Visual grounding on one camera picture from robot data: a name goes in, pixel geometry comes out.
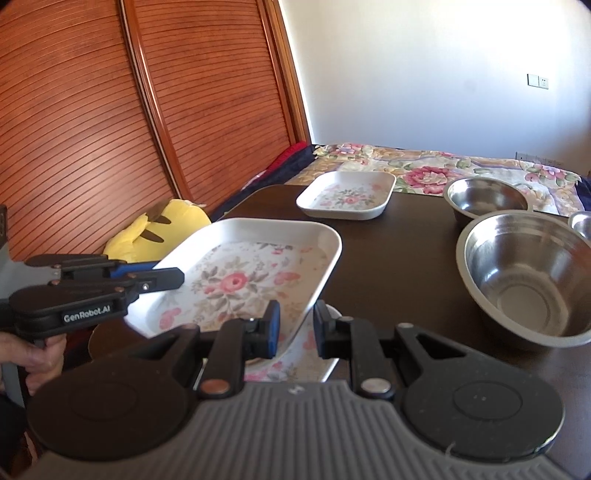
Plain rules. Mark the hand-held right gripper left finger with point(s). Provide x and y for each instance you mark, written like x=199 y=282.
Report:
x=273 y=325

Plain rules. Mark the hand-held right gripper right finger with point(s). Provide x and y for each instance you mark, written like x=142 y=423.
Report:
x=319 y=325

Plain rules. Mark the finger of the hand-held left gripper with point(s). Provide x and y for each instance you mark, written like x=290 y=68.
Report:
x=138 y=268
x=159 y=281

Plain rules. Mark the small white floral plate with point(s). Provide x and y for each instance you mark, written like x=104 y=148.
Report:
x=346 y=198

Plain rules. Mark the large steel bowl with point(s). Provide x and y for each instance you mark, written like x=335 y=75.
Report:
x=521 y=277

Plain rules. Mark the medium steel bowl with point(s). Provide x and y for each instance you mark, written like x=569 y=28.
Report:
x=485 y=198

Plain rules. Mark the small steel bowl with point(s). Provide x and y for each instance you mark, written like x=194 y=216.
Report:
x=582 y=224

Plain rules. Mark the person's left hand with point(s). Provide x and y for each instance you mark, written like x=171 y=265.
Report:
x=44 y=364

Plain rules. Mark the yellow plush toy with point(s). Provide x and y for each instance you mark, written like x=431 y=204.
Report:
x=175 y=217

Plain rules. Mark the wooden slatted wardrobe door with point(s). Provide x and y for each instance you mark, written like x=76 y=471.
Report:
x=69 y=115
x=217 y=92

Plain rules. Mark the red cloth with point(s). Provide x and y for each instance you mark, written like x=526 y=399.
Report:
x=291 y=152

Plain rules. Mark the floral bedspread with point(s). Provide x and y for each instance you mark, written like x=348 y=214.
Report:
x=429 y=173

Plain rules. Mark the wooden wardrobe frame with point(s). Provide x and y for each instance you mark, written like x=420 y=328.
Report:
x=288 y=69

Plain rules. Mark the low wall socket strip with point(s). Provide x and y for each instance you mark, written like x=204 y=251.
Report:
x=535 y=158

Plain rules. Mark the white wall socket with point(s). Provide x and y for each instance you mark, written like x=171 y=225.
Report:
x=538 y=81

